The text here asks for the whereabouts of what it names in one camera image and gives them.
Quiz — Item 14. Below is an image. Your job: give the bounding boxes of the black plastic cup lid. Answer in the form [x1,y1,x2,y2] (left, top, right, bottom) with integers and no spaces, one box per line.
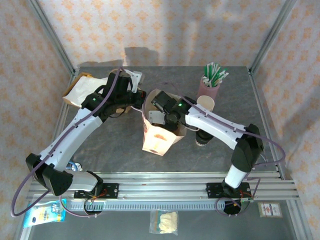
[196,131,213,141]

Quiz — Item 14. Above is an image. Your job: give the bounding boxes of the aluminium frame post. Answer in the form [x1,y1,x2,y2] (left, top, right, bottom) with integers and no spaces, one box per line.
[26,0,77,77]
[249,0,299,75]

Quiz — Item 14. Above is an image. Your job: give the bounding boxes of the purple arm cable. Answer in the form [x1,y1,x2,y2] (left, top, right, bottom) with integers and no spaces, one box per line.
[11,66,131,218]
[159,82,286,217]

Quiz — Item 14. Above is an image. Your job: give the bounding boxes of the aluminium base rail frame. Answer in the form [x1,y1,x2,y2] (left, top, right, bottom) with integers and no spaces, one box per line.
[26,171,300,201]

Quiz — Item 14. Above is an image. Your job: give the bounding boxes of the blue cable bundle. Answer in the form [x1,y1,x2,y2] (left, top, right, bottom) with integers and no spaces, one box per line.
[66,161,79,173]

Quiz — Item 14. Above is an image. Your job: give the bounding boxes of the brown cardboard napkin box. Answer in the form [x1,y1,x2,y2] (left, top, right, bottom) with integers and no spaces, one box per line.
[62,72,111,109]

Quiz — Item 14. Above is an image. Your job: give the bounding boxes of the white paper napkins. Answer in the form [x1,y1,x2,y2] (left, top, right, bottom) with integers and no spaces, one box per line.
[66,74,110,107]

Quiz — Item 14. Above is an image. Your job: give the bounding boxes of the aluminium table side rail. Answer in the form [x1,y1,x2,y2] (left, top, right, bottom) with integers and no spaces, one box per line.
[248,67,293,181]
[39,69,77,181]

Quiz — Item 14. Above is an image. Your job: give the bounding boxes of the grey slotted cable duct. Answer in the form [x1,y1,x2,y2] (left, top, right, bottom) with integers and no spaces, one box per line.
[66,201,227,211]

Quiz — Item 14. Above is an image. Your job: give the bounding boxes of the blue white snack packet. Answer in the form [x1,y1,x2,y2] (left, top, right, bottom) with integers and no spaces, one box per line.
[23,198,68,229]

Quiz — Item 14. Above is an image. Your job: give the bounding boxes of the small red white sachet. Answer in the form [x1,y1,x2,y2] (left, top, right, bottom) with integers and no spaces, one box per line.
[257,201,283,218]

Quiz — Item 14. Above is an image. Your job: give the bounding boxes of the pink straw holder cup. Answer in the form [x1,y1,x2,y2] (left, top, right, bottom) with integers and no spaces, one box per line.
[198,76,221,101]

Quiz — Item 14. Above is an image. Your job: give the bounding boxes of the stacked paper cups black sleeve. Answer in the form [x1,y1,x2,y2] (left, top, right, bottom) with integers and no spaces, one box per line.
[196,95,216,113]

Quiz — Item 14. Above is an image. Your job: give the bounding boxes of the clear zip bag yellow contents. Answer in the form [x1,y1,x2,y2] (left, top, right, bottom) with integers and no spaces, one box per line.
[149,209,180,236]

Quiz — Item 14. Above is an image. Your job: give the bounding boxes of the white donut print paper bag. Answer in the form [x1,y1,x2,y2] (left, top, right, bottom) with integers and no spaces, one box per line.
[131,88,200,158]

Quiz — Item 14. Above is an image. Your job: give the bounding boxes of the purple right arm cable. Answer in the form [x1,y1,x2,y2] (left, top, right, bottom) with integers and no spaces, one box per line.
[159,82,286,217]

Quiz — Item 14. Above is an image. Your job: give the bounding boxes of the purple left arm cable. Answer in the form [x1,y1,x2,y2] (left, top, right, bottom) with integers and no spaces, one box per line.
[11,66,131,218]

